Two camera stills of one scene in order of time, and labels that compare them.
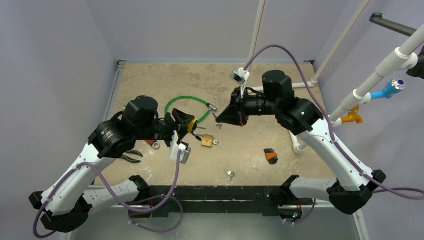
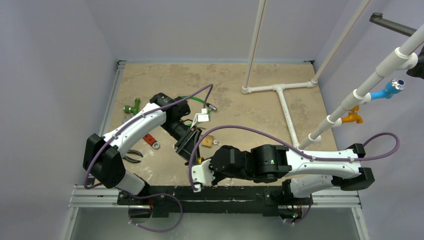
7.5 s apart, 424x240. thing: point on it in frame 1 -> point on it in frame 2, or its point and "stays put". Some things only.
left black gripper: [179, 118] -> [186, 146]
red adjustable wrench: [155, 144] stays put
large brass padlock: [207, 140] stays put
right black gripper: [238, 108] -> [214, 167]
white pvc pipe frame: [407, 58] stays put
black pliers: [134, 151] stays put
